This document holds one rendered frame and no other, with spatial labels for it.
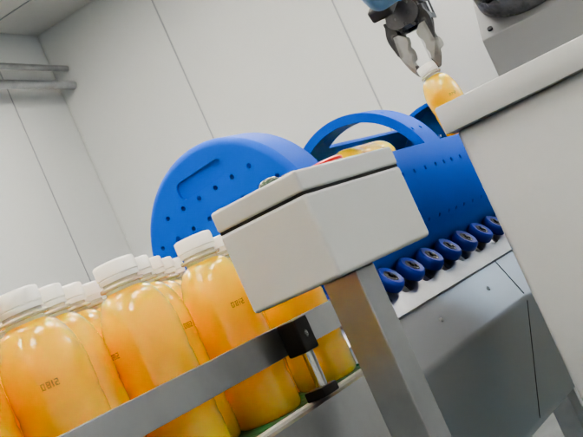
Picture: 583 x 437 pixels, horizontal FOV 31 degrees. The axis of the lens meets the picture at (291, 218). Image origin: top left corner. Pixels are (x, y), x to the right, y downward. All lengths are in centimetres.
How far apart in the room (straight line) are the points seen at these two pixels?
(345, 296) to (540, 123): 51
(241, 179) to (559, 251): 43
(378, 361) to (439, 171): 72
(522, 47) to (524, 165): 18
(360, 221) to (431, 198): 66
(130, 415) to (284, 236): 21
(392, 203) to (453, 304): 56
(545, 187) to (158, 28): 597
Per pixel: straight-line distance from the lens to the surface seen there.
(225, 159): 136
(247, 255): 93
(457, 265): 166
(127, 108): 736
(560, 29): 148
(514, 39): 149
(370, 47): 661
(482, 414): 157
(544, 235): 141
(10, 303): 83
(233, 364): 95
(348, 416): 103
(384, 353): 98
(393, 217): 101
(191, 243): 102
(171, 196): 142
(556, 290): 142
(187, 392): 89
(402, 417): 99
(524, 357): 175
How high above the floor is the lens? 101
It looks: 3 degrees up
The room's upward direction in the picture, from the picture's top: 24 degrees counter-clockwise
